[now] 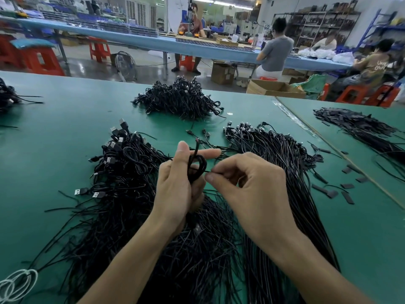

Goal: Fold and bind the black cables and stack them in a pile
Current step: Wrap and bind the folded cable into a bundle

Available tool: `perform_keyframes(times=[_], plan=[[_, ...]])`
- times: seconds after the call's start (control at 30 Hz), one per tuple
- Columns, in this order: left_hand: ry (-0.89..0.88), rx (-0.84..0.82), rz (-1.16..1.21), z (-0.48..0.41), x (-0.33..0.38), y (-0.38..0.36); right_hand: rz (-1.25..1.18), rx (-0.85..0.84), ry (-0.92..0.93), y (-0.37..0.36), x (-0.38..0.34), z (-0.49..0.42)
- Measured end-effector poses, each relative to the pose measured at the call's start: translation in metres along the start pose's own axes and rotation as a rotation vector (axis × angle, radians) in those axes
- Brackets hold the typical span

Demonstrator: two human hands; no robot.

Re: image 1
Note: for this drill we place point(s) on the person's left hand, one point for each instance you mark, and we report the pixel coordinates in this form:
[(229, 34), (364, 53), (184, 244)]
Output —
[(174, 193)]

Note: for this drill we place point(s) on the person's right hand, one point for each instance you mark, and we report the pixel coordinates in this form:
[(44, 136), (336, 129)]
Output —
[(256, 199)]

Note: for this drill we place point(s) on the person's left forearm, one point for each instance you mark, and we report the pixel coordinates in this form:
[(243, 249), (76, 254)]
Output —
[(126, 269)]

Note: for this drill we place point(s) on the scattered dark tie pieces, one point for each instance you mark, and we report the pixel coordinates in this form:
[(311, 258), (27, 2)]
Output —
[(349, 197)]

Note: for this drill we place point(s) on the open cardboard box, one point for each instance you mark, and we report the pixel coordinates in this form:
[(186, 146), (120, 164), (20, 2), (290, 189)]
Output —
[(276, 89)]

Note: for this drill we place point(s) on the green bag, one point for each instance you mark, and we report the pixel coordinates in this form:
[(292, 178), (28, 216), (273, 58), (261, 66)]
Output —
[(313, 86)]

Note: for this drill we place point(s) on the small cardboard box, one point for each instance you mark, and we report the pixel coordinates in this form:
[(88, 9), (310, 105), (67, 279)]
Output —
[(224, 74)]

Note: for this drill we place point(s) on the red plastic stool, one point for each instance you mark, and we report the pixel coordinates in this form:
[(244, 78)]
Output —
[(187, 63), (100, 50), (7, 50), (353, 95)]

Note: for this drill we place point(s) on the grey floor fan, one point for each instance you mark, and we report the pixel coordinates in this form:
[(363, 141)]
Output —
[(125, 66)]

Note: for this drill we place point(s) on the long blue workbench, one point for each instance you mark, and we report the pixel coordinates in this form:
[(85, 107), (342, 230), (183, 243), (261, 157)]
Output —
[(168, 44)]

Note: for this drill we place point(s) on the pile of white bags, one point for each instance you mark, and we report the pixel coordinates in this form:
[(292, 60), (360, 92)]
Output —
[(329, 57)]

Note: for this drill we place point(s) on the white pillar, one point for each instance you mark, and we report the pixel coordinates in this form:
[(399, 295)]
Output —
[(177, 12)]

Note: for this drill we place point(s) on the metal storage shelf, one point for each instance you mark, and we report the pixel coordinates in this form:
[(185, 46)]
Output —
[(316, 23)]

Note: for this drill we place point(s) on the red stool with blue seat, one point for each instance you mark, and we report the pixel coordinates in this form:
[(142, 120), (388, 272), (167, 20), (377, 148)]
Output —
[(38, 58)]

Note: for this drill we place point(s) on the blue metal rack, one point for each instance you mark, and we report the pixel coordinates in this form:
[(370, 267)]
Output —
[(383, 28)]

